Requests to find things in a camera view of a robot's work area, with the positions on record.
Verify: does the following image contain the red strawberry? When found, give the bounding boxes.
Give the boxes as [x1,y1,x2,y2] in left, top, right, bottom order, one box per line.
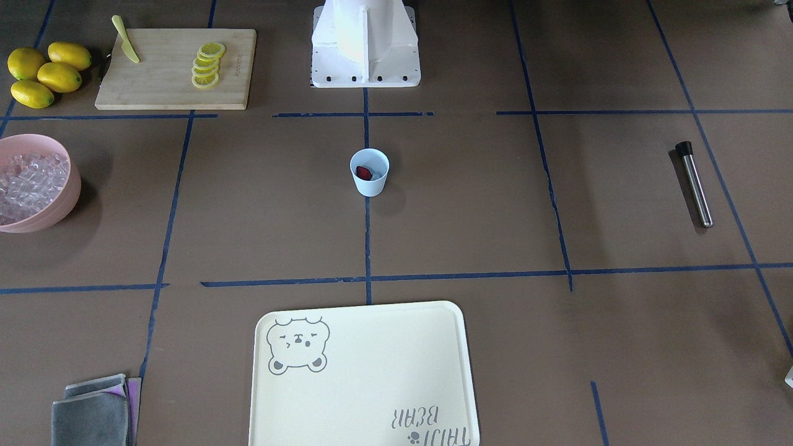
[354,165,371,181]

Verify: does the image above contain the yellow-green knife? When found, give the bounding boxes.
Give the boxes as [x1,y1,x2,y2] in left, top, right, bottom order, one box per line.
[111,15,141,63]

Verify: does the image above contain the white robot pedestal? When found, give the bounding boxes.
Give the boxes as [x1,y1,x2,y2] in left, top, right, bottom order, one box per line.
[310,1,422,89]

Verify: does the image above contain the light blue cup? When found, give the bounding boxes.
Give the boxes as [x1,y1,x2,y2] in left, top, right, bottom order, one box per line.
[349,149,390,198]

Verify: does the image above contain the grey folded cloth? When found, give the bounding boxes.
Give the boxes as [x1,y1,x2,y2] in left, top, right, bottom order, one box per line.
[51,374,142,445]

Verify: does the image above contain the yellow lemon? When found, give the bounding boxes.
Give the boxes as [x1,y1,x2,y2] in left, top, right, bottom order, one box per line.
[9,79,55,109]
[37,62,82,93]
[47,42,92,71]
[7,47,47,80]

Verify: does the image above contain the cream bear tray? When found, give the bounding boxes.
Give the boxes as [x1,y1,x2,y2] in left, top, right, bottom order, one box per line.
[247,301,481,445]

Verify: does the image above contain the steel muddler black tip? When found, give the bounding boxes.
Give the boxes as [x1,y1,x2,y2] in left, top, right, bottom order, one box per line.
[675,141,714,229]

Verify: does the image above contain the pink bowl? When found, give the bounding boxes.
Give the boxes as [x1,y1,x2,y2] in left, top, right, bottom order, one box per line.
[1,134,81,232]

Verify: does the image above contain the lemon slices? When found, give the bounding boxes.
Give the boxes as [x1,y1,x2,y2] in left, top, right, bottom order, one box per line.
[191,42,226,89]

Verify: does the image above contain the wooden cutting board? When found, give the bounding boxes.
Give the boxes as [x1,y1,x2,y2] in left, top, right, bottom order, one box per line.
[95,28,257,110]

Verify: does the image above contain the clear ice cubes pile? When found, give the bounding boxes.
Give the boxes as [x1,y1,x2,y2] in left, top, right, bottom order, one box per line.
[1,152,70,225]

